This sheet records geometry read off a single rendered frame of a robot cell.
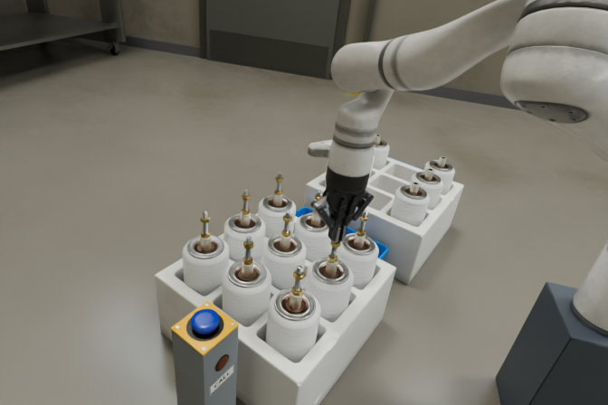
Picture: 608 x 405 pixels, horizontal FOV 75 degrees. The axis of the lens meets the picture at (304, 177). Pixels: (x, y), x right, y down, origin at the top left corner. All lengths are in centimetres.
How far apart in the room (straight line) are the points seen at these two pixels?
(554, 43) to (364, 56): 28
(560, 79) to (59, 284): 116
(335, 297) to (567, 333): 40
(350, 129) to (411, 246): 59
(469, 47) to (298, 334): 53
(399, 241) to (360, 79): 68
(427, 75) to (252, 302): 52
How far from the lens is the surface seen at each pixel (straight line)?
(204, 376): 65
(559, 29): 37
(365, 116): 63
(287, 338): 76
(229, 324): 64
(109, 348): 106
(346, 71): 60
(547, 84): 36
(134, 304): 113
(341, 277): 82
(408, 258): 118
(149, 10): 366
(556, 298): 90
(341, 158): 66
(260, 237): 92
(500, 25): 45
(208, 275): 86
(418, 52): 49
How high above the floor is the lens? 80
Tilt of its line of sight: 29 degrees down
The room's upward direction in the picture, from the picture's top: 7 degrees clockwise
